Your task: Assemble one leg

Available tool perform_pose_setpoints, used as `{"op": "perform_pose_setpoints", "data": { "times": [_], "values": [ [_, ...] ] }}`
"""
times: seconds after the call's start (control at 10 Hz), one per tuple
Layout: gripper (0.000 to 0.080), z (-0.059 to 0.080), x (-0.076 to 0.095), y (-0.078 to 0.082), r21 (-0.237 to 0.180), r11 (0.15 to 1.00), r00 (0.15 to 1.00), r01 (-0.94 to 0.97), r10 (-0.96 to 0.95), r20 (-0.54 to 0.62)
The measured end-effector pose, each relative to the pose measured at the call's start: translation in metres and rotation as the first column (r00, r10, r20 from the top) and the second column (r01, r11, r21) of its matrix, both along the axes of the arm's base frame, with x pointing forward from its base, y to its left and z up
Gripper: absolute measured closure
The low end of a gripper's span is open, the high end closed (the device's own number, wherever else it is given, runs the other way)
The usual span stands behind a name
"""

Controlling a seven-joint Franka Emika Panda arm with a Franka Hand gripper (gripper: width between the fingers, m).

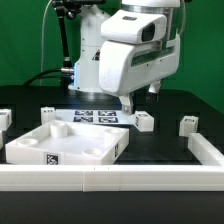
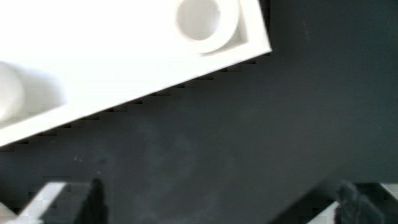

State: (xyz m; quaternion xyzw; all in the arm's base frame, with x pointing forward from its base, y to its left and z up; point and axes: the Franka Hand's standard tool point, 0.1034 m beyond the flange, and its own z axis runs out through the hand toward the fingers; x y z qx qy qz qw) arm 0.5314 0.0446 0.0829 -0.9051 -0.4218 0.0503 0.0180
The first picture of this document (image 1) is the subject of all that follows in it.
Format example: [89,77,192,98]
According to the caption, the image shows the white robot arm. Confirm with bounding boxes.
[69,0,186,114]

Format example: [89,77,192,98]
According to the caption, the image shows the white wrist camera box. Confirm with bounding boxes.
[101,10,167,44]

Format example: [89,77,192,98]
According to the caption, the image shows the black cable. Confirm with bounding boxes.
[22,68,75,87]

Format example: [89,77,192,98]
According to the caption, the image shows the white cable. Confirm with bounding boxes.
[39,0,54,86]

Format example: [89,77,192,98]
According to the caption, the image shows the white sheet with tags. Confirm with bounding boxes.
[56,109,134,125]

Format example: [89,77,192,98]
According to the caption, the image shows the white square tabletop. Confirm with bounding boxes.
[5,120,129,165]

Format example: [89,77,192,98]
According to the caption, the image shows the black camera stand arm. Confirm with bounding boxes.
[52,0,106,67]

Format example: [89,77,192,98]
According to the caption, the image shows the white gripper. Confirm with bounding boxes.
[99,35,180,115]

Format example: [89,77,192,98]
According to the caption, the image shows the white L-shaped fence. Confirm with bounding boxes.
[0,133,224,192]

